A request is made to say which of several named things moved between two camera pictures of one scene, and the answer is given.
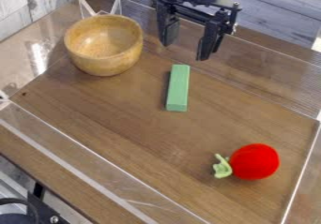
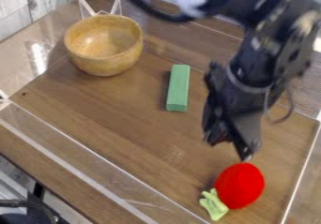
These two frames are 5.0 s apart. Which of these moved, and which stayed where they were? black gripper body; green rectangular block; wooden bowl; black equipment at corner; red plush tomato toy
Moved: black gripper body; red plush tomato toy
Stayed: green rectangular block; wooden bowl; black equipment at corner
